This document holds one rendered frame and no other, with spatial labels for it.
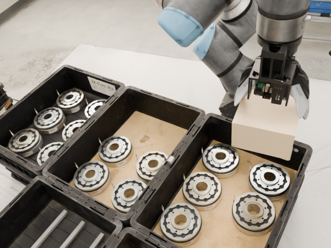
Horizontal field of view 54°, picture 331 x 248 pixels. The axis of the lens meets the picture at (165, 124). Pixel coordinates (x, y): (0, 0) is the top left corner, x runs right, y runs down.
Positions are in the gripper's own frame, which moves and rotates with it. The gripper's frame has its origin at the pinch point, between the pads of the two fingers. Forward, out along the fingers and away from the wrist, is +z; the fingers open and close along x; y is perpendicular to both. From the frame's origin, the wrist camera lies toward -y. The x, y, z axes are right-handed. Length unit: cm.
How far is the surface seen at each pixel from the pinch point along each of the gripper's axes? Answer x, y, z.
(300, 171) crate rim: 9.1, 0.8, 18.1
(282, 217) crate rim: 7.3, 14.7, 16.6
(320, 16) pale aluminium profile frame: 6, -183, 81
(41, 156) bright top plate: -64, 15, 24
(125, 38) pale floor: -155, -169, 111
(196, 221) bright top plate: -11.3, 18.7, 23.7
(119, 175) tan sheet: -38.1, 11.7, 26.8
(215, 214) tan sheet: -8.2, 14.1, 26.7
